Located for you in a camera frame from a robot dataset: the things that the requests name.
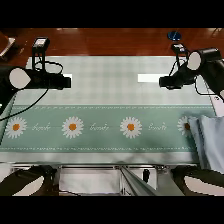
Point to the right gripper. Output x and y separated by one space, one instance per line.
171 81

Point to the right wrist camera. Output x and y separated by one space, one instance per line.
179 49

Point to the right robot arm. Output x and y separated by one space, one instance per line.
208 65

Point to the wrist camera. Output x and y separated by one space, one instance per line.
179 49
40 46

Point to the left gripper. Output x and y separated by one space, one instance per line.
60 81

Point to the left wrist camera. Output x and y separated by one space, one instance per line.
40 46

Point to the silver frame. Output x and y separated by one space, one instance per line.
133 181

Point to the pale blue shirt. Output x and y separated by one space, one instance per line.
211 140

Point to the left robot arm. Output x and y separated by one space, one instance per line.
20 79

